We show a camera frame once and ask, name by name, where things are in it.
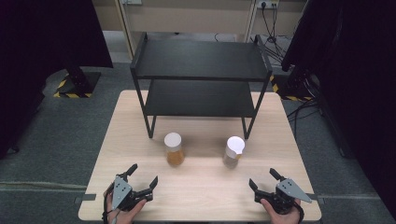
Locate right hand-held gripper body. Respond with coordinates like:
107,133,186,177
254,177,313,216

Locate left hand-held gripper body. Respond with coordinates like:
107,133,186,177
106,175,155,213

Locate pale spice jar white lid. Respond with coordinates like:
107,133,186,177
221,135,247,169

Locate orange spice jar white lid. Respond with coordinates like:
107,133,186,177
163,132,186,167

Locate black two-tier shelf rack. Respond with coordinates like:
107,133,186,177
129,31,274,140

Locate person's left hand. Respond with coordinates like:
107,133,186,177
106,194,148,224

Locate person's right hand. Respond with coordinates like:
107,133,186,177
260,198,303,224

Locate grey tape strip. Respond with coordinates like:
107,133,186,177
306,192,327,205
73,193,98,205

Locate black stand base striped tape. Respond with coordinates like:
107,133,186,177
52,63,103,99
268,69,314,103

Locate dark curtain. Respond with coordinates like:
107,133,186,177
0,0,114,161
281,0,396,220

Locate beige furniture panel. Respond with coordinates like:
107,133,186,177
92,0,307,62

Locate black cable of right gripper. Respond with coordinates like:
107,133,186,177
292,199,305,224

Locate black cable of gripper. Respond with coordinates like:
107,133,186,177
101,182,121,224
292,199,305,224

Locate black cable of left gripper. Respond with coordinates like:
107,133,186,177
101,182,121,224

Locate black cables on floor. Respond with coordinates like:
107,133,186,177
285,98,322,139

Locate black cables at socket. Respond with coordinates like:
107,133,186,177
249,2,293,64

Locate white wall socket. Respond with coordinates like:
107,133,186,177
256,0,280,9

